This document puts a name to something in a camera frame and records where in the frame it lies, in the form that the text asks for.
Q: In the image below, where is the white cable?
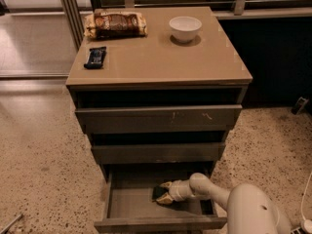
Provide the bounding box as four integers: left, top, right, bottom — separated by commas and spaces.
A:
299, 172, 312, 234

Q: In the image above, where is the brown snack bag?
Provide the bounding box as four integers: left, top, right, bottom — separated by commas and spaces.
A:
84, 12, 147, 39

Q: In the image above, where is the grey top drawer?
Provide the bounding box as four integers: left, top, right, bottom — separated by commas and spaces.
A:
75, 104, 242, 134

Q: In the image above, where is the grey open bottom drawer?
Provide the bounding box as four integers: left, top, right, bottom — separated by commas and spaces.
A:
95, 163, 226, 234

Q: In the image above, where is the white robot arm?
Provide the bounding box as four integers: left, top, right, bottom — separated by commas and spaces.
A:
152, 173, 291, 234

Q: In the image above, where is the white ceramic bowl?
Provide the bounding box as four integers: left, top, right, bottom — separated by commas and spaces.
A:
169, 17, 202, 43

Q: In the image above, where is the green yellow sponge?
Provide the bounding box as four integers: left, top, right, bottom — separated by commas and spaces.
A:
152, 185, 168, 201

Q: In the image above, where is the dark blue candy bar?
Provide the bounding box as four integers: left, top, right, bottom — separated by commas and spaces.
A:
84, 47, 106, 69

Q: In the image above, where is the metal rod on floor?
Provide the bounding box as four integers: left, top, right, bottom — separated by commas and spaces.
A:
0, 214, 23, 234

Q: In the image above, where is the small dark floor bracket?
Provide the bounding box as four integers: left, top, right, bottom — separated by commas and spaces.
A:
292, 97, 309, 115

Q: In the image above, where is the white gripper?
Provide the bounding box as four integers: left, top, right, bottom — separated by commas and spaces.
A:
156, 180, 194, 206

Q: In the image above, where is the grey drawer cabinet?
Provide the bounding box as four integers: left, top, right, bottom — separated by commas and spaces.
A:
66, 7, 253, 177

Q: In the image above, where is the grey middle drawer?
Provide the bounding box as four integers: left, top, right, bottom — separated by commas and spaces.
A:
92, 142, 225, 164

